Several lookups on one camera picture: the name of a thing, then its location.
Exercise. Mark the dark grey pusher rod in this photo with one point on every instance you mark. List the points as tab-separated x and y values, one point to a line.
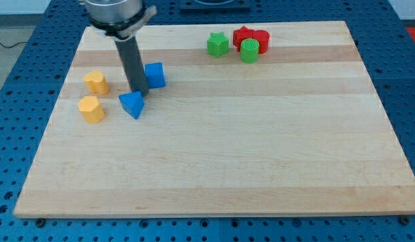
133	66

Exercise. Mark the blue cube block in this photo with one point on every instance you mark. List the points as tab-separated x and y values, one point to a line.
155	75

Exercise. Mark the yellow heart block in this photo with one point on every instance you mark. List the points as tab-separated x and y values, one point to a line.
96	83

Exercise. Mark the blue triangle block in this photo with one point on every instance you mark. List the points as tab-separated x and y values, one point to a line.
132	103

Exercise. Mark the yellow hexagon block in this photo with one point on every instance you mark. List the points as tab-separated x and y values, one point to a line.
91	109

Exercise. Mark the green star block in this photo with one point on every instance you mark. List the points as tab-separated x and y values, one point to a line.
217	44

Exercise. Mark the red star block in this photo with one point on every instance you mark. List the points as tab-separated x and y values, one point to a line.
241	34

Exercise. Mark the green cylinder block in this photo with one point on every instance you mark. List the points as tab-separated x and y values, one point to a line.
249	50

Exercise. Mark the red rounded block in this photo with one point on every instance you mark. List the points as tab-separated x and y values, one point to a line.
263	37

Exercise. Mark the light wooden board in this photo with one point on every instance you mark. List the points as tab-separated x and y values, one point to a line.
300	132

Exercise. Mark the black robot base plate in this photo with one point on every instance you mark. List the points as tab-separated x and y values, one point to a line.
213	5

